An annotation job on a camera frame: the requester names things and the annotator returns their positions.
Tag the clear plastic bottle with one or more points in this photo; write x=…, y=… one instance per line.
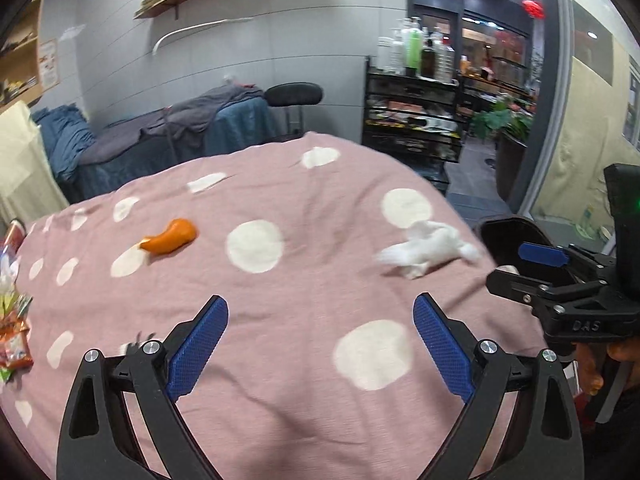
x=444, y=60

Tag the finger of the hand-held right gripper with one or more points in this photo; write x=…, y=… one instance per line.
x=520, y=285
x=542, y=256

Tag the black mesh trolley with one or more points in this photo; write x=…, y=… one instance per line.
x=410, y=125

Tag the wooden wall cabinet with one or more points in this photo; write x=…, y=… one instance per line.
x=20, y=60

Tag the black trash bin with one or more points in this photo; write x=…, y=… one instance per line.
x=520, y=232

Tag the orange red snack packet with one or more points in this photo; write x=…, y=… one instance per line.
x=15, y=345

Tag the black stool chair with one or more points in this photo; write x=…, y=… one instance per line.
x=292, y=95

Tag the person's right hand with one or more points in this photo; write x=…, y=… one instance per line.
x=590, y=367

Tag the white pump bottle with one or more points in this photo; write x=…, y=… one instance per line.
x=392, y=55

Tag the green snack packet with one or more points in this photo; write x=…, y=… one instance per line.
x=14, y=307

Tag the green bottle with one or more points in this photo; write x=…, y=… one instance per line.
x=415, y=45

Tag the dark brown bottle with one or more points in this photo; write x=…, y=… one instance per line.
x=428, y=60

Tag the red hanging lantern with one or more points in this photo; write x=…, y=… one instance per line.
x=534, y=8

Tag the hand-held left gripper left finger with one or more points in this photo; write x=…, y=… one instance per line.
x=200, y=345

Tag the potted green plant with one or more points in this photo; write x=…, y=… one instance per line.
x=505, y=125

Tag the wall poster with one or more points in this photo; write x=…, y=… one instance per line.
x=48, y=65

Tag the grey blanket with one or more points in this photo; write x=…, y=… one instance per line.
x=175, y=120

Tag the pink polka dot blanket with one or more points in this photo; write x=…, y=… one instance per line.
x=280, y=300

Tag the white tissue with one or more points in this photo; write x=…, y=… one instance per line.
x=425, y=250

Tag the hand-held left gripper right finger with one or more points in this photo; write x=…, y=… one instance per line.
x=442, y=345

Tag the cream cloth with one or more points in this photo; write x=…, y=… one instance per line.
x=25, y=160

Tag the white curved pipe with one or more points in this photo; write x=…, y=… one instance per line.
x=200, y=27

